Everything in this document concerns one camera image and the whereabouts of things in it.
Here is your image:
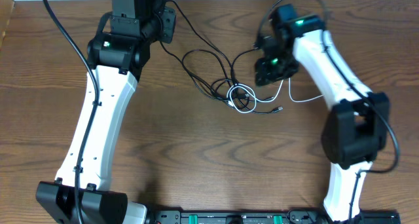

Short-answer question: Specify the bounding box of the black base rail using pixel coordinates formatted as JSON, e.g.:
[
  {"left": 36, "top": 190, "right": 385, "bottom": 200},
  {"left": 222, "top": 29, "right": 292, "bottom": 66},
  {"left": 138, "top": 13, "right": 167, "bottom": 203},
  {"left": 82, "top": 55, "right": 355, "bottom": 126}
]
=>
[{"left": 144, "top": 209, "right": 401, "bottom": 224}]

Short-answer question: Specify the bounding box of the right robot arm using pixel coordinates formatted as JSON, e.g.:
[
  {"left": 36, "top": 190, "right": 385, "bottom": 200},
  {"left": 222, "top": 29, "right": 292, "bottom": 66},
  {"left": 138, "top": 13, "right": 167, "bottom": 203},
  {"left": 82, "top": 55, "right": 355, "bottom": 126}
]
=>
[{"left": 255, "top": 4, "right": 390, "bottom": 223}]

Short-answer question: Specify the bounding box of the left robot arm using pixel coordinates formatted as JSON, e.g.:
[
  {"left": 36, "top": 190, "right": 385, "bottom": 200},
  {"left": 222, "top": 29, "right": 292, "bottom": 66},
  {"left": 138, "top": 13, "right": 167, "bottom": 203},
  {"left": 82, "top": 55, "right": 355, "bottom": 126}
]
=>
[{"left": 36, "top": 0, "right": 176, "bottom": 223}]

